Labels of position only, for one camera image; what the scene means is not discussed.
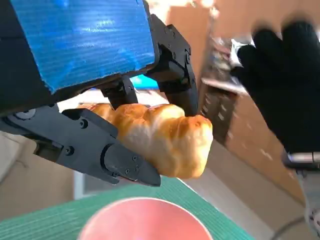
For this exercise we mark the pink bowl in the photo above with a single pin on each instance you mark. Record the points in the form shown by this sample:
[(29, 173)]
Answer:
[(145, 220)]

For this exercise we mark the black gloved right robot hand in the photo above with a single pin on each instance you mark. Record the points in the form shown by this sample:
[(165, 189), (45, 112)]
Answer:
[(287, 87)]

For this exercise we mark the brown drawer cabinet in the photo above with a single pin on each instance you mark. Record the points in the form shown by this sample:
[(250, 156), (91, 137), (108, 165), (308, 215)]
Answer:
[(217, 112)]

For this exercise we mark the long braided bread loaf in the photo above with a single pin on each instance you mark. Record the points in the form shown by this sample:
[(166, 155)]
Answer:
[(170, 140)]

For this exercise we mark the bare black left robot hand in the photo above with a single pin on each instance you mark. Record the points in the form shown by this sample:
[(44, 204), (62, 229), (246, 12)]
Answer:
[(75, 37)]

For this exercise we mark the green cutting mat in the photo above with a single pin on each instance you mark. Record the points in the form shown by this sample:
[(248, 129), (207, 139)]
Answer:
[(50, 220)]

